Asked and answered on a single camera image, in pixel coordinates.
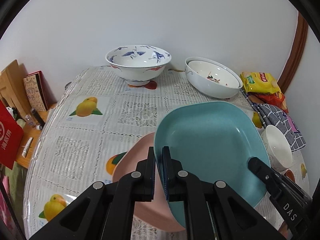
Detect white tube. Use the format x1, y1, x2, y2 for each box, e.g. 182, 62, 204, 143
22, 137, 33, 158

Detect pink square plate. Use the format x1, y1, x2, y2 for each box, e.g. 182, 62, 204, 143
106, 133, 184, 232

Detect red paper bag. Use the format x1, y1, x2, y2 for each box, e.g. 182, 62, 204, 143
0, 102, 23, 170

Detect small clear bottle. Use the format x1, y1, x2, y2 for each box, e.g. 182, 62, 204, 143
25, 114, 36, 128

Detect dark bottle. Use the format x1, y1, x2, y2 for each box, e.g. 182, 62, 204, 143
30, 108, 46, 127

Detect large white bowl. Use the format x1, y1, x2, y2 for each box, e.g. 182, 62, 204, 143
185, 57, 243, 99

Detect teal square plate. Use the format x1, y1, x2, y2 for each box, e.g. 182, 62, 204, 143
154, 101, 270, 207

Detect pink star fabric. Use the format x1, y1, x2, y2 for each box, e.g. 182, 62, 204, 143
0, 174, 18, 240

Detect wooden board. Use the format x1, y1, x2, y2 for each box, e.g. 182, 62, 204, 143
1, 60, 31, 119

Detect red chips bag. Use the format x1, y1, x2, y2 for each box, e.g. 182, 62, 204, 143
252, 92, 289, 113

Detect grey checked cloth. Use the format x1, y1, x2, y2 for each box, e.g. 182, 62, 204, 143
241, 89, 306, 152

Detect blue crane pattern bowl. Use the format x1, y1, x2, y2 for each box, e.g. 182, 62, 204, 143
105, 45, 172, 87

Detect patterned book box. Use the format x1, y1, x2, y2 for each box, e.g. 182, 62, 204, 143
22, 71, 49, 112

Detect inner white bowl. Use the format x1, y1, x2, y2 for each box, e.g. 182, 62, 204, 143
188, 60, 240, 88

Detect fruit pattern tablecloth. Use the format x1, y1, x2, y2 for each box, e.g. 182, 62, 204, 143
23, 65, 311, 240

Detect yellow chips bag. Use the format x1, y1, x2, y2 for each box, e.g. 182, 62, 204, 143
240, 72, 281, 94

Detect white rose pattern bowl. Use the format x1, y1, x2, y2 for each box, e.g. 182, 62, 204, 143
260, 125, 292, 173

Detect brown door frame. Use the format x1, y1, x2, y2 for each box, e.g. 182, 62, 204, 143
278, 12, 309, 94

